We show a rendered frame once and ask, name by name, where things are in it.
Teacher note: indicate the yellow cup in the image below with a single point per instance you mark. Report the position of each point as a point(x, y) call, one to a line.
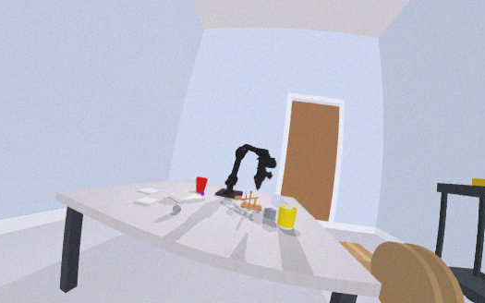
point(286, 216)

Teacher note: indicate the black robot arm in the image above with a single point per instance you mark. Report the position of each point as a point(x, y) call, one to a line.
point(265, 160)

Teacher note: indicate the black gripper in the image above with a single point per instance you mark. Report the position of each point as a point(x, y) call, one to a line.
point(259, 178)

